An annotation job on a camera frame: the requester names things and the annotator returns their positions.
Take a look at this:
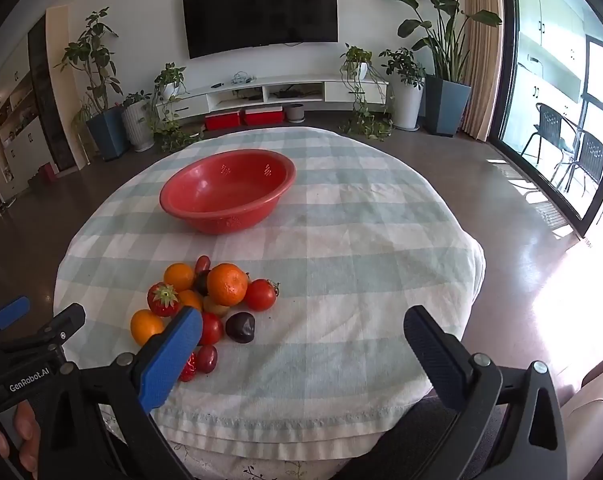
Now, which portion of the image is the person's left hand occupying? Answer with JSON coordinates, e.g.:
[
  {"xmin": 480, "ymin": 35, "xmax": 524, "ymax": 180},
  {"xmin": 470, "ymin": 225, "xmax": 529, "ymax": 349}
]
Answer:
[{"xmin": 0, "ymin": 402, "xmax": 41, "ymax": 467}]

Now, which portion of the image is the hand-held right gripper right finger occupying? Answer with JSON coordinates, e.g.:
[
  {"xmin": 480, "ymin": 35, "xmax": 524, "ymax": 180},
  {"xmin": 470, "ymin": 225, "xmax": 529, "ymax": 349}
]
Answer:
[{"xmin": 404, "ymin": 305, "xmax": 569, "ymax": 480}]

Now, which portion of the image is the beige sofa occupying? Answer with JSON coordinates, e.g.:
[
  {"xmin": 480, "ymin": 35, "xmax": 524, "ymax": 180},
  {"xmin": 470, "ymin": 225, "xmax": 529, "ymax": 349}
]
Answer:
[{"xmin": 556, "ymin": 355, "xmax": 603, "ymax": 480}]

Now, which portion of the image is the large bird-of-paradise plant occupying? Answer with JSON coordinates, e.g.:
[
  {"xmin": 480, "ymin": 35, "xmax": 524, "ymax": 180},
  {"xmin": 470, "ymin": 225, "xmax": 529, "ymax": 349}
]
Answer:
[{"xmin": 372, "ymin": 0, "xmax": 502, "ymax": 83}]

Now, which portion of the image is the checked green white tablecloth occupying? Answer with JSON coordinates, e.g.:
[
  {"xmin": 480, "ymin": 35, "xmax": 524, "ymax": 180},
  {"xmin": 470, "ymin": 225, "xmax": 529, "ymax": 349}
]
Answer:
[{"xmin": 54, "ymin": 126, "xmax": 486, "ymax": 460}]

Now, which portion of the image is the white television cabinet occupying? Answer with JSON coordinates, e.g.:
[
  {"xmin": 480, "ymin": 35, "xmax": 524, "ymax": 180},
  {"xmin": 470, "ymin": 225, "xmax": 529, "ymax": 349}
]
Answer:
[{"xmin": 156, "ymin": 76, "xmax": 389, "ymax": 116}]

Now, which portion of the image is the schefflera plant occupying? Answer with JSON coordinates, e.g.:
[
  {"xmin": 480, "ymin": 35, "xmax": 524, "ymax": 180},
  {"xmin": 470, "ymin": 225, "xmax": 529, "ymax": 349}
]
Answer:
[{"xmin": 380, "ymin": 47, "xmax": 426, "ymax": 86}]

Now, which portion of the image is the glass sliding door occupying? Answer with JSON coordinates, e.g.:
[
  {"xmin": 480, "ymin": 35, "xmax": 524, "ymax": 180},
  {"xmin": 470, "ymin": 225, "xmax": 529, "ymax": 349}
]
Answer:
[{"xmin": 486, "ymin": 0, "xmax": 603, "ymax": 238}]

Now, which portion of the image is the red storage box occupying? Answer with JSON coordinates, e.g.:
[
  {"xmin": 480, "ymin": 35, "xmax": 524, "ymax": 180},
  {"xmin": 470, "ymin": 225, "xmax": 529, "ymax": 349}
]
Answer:
[
  {"xmin": 204, "ymin": 111, "xmax": 241, "ymax": 131},
  {"xmin": 244, "ymin": 106, "xmax": 285, "ymax": 126}
]

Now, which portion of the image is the large dark plum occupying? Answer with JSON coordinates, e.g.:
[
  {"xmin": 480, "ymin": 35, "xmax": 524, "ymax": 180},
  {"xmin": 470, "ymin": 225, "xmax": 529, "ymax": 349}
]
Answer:
[{"xmin": 225, "ymin": 311, "xmax": 256, "ymax": 344}]

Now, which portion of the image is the red tomato with stem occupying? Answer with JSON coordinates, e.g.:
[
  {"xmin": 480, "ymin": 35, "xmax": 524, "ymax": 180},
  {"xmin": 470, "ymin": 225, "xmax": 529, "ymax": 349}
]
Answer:
[{"xmin": 244, "ymin": 278, "xmax": 280, "ymax": 312}]

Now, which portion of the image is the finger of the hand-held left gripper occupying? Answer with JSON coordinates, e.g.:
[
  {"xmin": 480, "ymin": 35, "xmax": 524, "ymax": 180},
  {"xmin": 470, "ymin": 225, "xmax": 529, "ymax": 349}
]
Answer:
[
  {"xmin": 0, "ymin": 296, "xmax": 31, "ymax": 351},
  {"xmin": 0, "ymin": 302, "xmax": 87, "ymax": 361}
]

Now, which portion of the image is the grey-blue square plant pot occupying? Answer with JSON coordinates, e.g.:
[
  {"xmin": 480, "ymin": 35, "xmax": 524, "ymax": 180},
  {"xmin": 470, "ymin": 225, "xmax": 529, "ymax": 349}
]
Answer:
[{"xmin": 424, "ymin": 75, "xmax": 472, "ymax": 137}]

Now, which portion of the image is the white shelving cabinet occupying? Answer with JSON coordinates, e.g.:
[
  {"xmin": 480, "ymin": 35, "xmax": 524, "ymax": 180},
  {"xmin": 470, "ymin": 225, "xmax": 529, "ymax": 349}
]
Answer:
[{"xmin": 0, "ymin": 45, "xmax": 47, "ymax": 201}]

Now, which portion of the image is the floral cloth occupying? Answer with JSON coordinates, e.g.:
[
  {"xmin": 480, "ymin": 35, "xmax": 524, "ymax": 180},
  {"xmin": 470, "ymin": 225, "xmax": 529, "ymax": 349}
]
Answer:
[{"xmin": 171, "ymin": 440, "xmax": 342, "ymax": 480}]

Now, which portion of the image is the white ribbed plant pot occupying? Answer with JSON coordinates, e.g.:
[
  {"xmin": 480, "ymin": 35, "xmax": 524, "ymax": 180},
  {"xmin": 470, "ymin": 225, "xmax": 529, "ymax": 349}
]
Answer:
[{"xmin": 122, "ymin": 102, "xmax": 154, "ymax": 152}]

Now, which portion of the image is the tall leafy tree plant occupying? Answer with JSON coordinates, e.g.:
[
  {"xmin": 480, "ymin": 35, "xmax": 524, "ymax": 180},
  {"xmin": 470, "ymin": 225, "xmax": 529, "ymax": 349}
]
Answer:
[{"xmin": 55, "ymin": 7, "xmax": 122, "ymax": 116}]

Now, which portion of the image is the dark glass door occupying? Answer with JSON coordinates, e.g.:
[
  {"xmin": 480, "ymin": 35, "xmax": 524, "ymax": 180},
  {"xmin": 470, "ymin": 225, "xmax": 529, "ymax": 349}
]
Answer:
[{"xmin": 28, "ymin": 15, "xmax": 77, "ymax": 171}]

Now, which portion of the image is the black balcony chair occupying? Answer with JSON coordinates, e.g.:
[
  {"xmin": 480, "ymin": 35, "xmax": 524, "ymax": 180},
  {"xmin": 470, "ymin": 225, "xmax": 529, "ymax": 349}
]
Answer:
[
  {"xmin": 521, "ymin": 102, "xmax": 579, "ymax": 163},
  {"xmin": 551, "ymin": 130, "xmax": 603, "ymax": 193}
]

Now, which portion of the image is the trailing pothos plant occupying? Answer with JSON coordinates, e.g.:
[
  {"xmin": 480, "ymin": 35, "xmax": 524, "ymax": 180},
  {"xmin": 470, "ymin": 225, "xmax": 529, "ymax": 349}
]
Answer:
[
  {"xmin": 146, "ymin": 62, "xmax": 204, "ymax": 153},
  {"xmin": 339, "ymin": 43, "xmax": 395, "ymax": 141}
]

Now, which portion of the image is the round red tomato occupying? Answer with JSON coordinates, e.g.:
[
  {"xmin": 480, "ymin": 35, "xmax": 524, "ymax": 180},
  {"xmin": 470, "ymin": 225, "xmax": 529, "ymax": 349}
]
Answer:
[{"xmin": 198, "ymin": 312, "xmax": 224, "ymax": 346}]

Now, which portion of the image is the black mesh chair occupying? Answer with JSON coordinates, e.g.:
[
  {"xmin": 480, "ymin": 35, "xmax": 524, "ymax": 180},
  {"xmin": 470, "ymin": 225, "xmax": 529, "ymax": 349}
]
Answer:
[{"xmin": 94, "ymin": 392, "xmax": 465, "ymax": 480}]

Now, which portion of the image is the tall white plant pot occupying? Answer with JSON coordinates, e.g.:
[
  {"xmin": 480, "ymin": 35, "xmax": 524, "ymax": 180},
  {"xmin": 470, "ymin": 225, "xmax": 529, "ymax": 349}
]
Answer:
[{"xmin": 390, "ymin": 80, "xmax": 425, "ymax": 130}]

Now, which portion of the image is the red plastic colander bowl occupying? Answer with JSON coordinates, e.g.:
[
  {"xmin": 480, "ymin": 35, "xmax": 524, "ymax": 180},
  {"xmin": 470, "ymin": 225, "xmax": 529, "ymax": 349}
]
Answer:
[{"xmin": 159, "ymin": 149, "xmax": 297, "ymax": 235}]

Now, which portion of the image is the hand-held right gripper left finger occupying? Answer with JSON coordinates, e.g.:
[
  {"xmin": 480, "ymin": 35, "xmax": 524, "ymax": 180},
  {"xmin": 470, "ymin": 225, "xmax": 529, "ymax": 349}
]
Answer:
[{"xmin": 38, "ymin": 305, "xmax": 204, "ymax": 480}]

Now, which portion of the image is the black wall television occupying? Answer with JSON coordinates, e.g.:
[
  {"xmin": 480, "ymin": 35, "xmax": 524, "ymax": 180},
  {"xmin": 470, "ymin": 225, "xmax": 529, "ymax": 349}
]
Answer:
[{"xmin": 182, "ymin": 0, "xmax": 339, "ymax": 59}]

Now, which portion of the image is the beige curtain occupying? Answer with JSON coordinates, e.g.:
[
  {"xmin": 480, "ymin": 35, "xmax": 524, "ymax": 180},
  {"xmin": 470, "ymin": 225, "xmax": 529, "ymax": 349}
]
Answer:
[{"xmin": 461, "ymin": 0, "xmax": 505, "ymax": 141}]

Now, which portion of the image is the blue square plant pot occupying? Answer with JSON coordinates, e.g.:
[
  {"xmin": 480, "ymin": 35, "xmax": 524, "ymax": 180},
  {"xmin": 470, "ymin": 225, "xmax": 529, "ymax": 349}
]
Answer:
[{"xmin": 85, "ymin": 106, "xmax": 129, "ymax": 162}]

